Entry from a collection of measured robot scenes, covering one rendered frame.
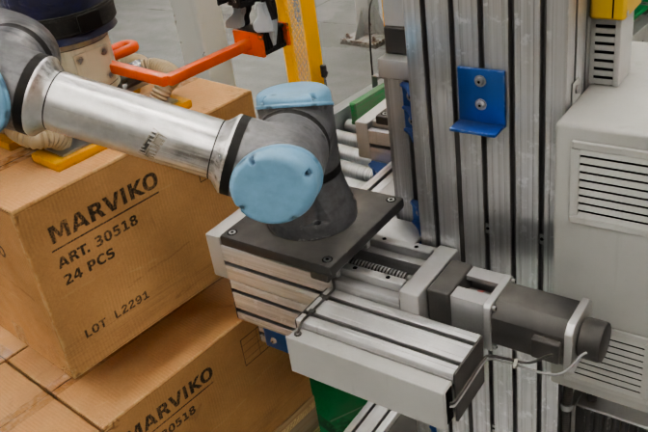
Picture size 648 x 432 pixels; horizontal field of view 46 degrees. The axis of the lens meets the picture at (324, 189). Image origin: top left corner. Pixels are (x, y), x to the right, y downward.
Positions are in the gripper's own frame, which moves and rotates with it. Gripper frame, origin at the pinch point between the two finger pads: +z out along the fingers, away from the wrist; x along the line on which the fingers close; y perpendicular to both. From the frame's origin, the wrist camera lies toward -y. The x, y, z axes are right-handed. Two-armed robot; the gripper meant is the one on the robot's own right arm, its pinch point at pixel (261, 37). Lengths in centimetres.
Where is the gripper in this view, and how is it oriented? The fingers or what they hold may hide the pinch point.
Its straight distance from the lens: 164.7
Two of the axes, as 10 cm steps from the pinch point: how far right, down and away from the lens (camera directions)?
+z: 1.3, 8.7, 4.8
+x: 7.5, 2.3, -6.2
